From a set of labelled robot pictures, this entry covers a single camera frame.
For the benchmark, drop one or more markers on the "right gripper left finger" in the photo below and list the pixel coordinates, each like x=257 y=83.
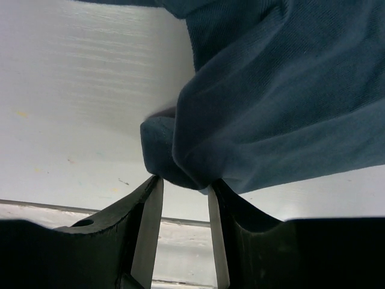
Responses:
x=116 y=247

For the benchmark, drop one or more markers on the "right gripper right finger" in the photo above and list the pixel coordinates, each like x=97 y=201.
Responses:
x=245 y=242

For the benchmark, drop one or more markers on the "blue-grey t shirt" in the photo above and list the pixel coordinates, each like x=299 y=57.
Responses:
x=283 y=91

